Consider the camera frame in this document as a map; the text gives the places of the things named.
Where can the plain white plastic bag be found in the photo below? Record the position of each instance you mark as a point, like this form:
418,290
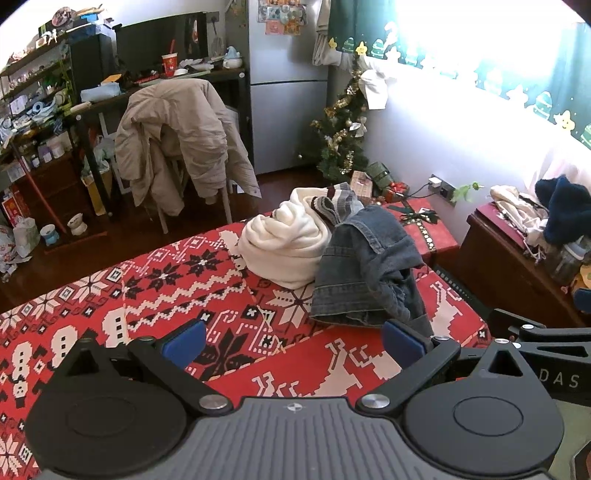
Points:
27,235

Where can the green printed curtain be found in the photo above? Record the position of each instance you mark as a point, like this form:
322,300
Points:
355,18

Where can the black desk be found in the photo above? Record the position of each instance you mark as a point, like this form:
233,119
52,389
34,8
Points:
238,74

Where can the white chair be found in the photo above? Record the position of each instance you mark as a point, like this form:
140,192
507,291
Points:
227,205

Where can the white fleece garment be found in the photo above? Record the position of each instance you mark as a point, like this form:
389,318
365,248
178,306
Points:
286,240

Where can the light blue box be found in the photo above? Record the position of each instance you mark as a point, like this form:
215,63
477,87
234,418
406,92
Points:
99,93

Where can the printed white plastic bag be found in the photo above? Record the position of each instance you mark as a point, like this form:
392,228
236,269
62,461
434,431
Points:
7,254

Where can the wall power socket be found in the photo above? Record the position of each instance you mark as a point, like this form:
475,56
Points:
442,187

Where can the green gift box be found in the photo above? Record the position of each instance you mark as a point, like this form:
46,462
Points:
379,175

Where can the red paper cup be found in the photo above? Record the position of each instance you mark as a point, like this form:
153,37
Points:
169,64

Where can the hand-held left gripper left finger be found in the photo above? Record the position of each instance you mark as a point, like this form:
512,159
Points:
184,340

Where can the light blue plush toy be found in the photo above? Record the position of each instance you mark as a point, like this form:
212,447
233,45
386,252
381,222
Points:
232,57

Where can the small red gift box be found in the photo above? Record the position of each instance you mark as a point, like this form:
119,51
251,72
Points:
398,190

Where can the dark wooden cabinet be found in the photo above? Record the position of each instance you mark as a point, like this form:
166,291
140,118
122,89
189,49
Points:
498,267

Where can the red carton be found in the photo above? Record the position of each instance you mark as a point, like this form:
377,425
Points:
10,210

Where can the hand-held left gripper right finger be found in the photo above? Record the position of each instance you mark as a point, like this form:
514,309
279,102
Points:
404,344

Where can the large red gift box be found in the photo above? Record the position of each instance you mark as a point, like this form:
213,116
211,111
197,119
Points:
443,235

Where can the white cloth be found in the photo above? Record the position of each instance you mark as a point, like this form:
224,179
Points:
376,90

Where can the red patterned blanket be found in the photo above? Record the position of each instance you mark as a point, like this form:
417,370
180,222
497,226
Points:
138,295

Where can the brown wooden dresser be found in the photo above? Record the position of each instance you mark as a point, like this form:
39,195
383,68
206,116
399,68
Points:
51,184

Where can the blue pet bowl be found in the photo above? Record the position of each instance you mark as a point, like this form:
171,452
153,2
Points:
50,234

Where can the grey striped garment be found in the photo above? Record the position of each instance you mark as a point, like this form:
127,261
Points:
339,198

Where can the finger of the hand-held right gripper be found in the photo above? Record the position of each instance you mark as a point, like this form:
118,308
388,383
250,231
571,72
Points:
554,341

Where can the green plant sprig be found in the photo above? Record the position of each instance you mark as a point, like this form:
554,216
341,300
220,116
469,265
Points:
466,191

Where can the black computer case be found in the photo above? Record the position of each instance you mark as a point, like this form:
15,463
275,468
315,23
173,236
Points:
90,62

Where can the black monitor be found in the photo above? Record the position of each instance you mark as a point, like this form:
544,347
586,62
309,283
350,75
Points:
147,41

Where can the cluster of fridge magnets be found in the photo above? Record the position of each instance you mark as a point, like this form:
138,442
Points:
281,16

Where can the silver refrigerator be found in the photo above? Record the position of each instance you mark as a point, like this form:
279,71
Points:
286,115

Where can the cluttered storage shelf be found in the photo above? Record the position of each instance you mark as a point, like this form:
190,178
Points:
32,92

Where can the dark blue garment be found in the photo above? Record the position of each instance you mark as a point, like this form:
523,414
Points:
565,207

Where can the beige padded jacket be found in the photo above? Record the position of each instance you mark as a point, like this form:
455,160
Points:
184,124

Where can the blue denim shorts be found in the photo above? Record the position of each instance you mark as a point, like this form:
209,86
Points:
364,263

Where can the white pet bowl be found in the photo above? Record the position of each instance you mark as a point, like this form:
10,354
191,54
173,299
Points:
77,224

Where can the yellow paper bag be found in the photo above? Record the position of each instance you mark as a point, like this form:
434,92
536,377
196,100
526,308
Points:
98,189

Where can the red broom stick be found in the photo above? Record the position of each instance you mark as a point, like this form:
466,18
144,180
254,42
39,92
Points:
39,189

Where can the small Christmas tree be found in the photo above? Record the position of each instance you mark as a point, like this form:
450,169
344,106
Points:
341,138

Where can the cream cloth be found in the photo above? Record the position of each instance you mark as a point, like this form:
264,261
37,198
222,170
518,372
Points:
512,203

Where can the glass jar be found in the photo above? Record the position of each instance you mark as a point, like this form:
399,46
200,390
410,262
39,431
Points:
568,261

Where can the small plaid gift box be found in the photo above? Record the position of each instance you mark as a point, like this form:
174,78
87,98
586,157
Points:
361,185

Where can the hanging beige cloth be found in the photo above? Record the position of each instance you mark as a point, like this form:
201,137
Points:
325,41

